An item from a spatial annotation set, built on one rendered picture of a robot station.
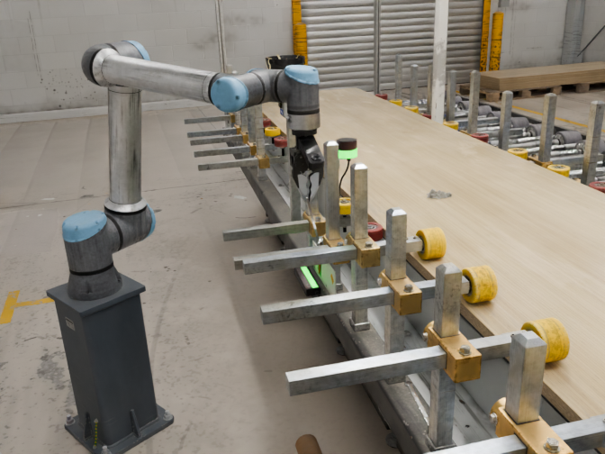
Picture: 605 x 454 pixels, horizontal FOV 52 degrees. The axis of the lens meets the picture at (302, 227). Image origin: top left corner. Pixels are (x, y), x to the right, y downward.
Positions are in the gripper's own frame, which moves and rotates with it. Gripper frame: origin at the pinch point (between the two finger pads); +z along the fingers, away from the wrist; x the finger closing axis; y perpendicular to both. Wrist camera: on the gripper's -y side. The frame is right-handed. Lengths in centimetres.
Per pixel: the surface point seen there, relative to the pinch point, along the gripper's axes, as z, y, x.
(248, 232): 16.9, 22.3, 15.5
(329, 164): -9.2, 1.0, -6.8
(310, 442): 93, 7, 1
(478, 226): 11, -11, -49
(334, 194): -0.2, 1.0, -7.9
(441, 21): -38, 133, -104
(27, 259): 101, 237, 133
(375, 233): 11.4, -5.3, -18.4
